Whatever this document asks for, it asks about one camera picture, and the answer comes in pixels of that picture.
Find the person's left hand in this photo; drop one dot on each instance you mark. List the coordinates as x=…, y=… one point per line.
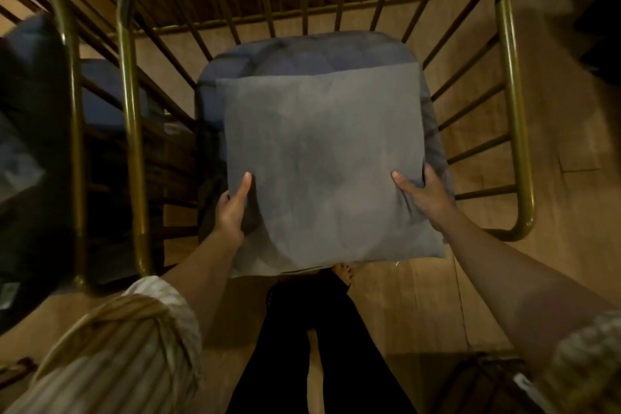
x=230, y=217

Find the person's right hand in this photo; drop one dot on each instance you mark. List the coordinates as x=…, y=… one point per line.
x=432, y=202

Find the person's right thumb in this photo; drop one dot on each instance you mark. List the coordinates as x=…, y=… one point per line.
x=405, y=184

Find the person's left thumb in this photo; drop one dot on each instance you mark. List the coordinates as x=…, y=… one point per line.
x=241, y=190

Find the grey square pillow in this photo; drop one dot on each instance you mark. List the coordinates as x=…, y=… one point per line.
x=325, y=166

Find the person's left forearm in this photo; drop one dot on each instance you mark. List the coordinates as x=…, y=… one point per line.
x=203, y=273

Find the person's right forearm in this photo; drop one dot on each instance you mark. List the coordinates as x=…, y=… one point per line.
x=509, y=292

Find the person's bare foot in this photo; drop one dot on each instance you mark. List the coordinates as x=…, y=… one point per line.
x=344, y=274

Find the blue chair seat cushion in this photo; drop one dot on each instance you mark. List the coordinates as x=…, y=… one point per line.
x=104, y=103
x=310, y=54
x=29, y=137

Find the person's black trousers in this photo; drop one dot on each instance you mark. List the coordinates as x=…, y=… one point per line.
x=339, y=360

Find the person's left striped sleeve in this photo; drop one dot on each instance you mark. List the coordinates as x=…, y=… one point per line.
x=121, y=350

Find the person's striped sleeve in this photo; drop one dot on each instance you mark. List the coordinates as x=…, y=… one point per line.
x=121, y=350
x=584, y=370

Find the dark metal stand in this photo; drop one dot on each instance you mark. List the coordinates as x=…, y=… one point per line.
x=490, y=384

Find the dark furniture piece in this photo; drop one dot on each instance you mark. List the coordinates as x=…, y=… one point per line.
x=601, y=40

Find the person's right striped sleeve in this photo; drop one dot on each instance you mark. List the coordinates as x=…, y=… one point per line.
x=584, y=370

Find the brass metal chair frame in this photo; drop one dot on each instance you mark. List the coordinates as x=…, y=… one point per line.
x=75, y=137
x=130, y=137

